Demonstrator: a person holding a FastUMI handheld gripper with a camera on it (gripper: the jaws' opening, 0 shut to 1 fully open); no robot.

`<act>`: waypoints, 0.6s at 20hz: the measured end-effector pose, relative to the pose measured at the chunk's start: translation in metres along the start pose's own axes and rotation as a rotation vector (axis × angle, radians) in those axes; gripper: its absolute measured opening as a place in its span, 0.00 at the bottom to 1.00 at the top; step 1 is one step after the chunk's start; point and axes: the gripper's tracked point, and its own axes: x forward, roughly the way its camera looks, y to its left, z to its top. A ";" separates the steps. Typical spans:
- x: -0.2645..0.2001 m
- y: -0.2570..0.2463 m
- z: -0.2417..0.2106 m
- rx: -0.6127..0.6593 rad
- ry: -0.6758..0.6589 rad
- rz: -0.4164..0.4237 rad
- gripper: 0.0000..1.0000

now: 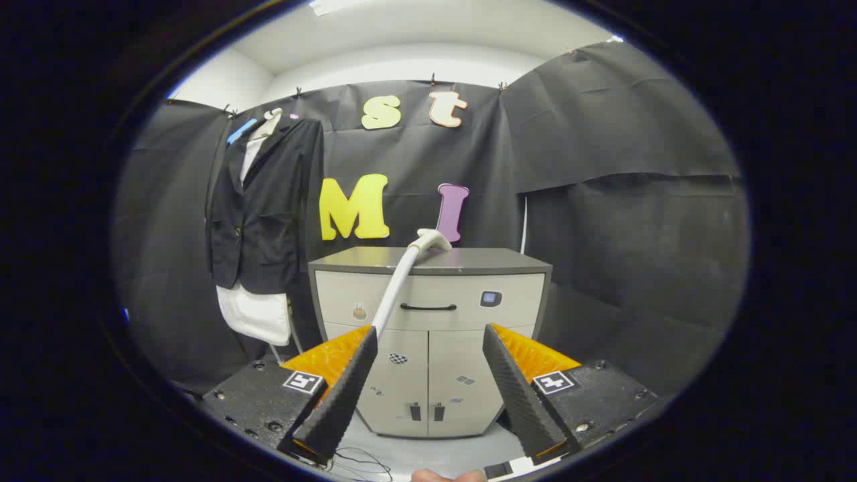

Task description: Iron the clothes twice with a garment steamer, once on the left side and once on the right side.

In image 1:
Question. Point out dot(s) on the white clothes hanger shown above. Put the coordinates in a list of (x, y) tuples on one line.
[(274, 114)]

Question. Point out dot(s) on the ceiling light panel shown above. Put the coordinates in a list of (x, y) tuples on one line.
[(331, 7)]

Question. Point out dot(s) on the white garment steamer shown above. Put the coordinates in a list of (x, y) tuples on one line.
[(395, 288)]

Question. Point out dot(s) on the white shirt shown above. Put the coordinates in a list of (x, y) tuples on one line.
[(258, 314)]

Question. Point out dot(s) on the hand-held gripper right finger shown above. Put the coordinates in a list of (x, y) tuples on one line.
[(519, 395)]

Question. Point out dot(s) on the black suit jacket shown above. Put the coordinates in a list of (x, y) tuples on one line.
[(268, 201)]

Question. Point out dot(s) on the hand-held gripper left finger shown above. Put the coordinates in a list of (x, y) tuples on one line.
[(341, 395)]

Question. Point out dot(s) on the black backdrop cloth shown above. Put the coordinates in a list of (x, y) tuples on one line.
[(602, 201)]

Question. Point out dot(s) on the grey cabinet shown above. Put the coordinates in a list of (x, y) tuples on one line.
[(435, 355)]

